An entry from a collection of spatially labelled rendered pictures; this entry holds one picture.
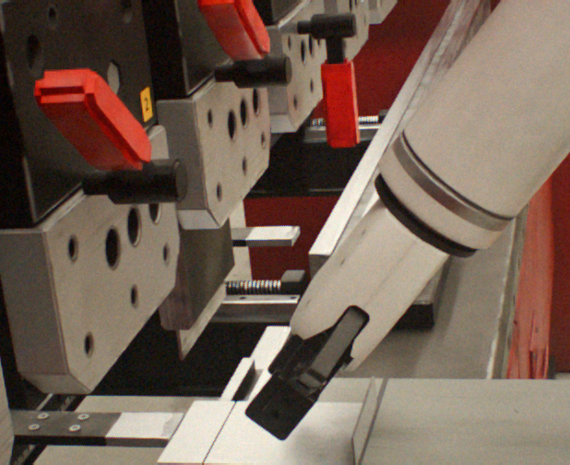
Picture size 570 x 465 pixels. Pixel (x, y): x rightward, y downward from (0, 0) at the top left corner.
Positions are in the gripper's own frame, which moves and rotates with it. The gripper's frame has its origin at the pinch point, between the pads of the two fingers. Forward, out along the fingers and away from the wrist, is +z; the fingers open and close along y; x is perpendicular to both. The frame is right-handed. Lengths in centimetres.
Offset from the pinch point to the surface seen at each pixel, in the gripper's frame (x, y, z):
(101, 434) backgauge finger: -8.0, 1.4, 10.6
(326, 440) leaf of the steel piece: 4.0, 1.2, 1.0
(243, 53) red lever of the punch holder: -13.7, 9.4, -19.6
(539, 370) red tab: 39, -102, 30
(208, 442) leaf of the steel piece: -2.0, 1.8, 6.0
